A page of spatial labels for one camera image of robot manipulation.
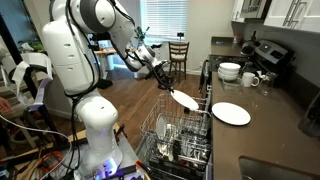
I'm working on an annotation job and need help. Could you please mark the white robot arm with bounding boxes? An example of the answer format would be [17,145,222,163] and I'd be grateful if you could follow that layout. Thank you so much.
[42,0,174,179]

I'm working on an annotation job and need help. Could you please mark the wooden chair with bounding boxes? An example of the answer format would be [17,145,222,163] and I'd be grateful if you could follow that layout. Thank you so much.
[169,42,189,80]

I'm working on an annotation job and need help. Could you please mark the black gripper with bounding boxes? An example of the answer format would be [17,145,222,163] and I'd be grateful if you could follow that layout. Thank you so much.
[153,65,174,90]

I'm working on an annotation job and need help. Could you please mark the white plate rear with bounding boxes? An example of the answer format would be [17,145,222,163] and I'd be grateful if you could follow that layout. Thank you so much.
[155,113,167,139]

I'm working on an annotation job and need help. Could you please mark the kitchen sink basin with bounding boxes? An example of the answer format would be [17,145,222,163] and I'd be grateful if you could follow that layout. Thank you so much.
[238,156,320,180]

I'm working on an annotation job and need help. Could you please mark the white plate front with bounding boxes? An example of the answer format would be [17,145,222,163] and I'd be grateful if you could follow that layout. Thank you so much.
[171,90,199,110]

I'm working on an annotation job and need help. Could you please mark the dishwasher lower wire rack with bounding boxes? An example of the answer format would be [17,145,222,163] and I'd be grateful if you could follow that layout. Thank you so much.
[141,94,212,167]

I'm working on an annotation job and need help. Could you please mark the stainless steel stove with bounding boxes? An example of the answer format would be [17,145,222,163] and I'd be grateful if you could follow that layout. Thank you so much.
[208,38,294,87]

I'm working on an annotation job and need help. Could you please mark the clear glass container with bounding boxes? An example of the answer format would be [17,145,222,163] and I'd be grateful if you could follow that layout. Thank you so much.
[257,72,277,96]

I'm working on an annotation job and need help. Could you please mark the window blinds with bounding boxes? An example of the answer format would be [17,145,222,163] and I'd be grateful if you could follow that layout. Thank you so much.
[140,0,188,37]

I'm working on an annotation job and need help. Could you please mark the white mug on counter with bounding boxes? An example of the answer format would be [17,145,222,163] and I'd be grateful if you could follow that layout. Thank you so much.
[242,72,260,87]

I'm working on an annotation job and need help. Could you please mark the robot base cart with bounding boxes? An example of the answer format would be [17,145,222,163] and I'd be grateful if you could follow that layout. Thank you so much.
[72,134,149,180]

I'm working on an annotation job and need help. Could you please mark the white plate on counter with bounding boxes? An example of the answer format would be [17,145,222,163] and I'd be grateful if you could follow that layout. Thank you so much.
[212,102,251,126]

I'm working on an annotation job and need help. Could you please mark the stack of white bowls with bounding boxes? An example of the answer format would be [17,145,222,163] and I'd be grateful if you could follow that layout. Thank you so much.
[218,62,241,81]

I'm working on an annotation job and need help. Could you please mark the white plate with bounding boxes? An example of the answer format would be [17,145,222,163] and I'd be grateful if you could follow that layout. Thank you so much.
[171,90,199,110]
[212,102,251,126]
[155,113,167,139]

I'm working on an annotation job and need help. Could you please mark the white upper cabinets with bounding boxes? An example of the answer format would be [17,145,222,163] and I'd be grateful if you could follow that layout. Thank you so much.
[231,0,320,33]

